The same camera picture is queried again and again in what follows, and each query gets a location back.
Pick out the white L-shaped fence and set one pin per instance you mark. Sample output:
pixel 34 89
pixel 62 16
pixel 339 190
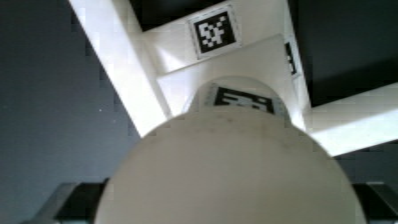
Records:
pixel 350 124

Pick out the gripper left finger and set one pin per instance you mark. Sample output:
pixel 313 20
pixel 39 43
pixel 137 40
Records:
pixel 71 205

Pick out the white lamp bulb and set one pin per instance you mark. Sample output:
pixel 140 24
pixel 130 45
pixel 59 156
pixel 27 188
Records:
pixel 227 168

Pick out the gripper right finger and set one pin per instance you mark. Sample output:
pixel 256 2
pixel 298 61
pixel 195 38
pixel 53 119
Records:
pixel 378 202

